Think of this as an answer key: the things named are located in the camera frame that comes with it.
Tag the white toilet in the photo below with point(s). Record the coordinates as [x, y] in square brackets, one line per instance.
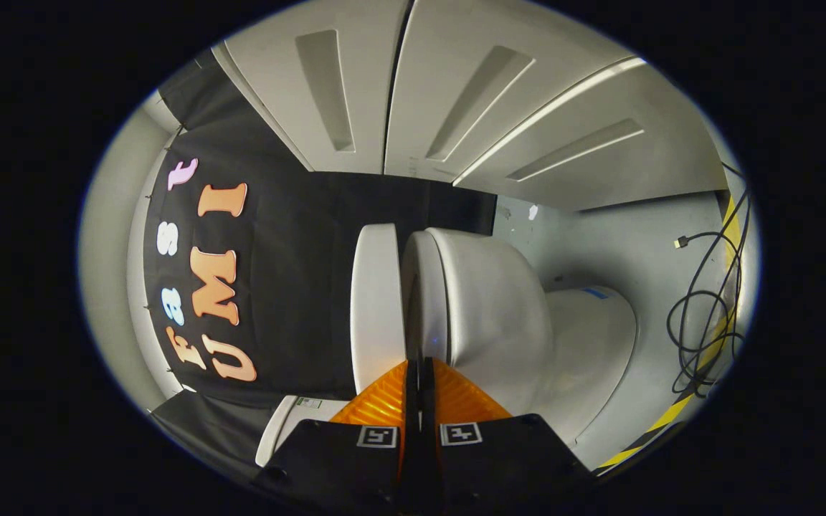
[499, 301]

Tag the yellow black floor tape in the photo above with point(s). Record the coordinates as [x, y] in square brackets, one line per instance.
[671, 412]

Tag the black backdrop cloth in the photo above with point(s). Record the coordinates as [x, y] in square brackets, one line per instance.
[298, 287]

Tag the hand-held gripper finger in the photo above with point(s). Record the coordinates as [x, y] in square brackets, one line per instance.
[427, 430]
[413, 430]

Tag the white drawer cabinet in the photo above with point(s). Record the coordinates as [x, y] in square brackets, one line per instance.
[585, 100]

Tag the white toilet lid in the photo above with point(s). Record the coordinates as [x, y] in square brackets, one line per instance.
[377, 301]

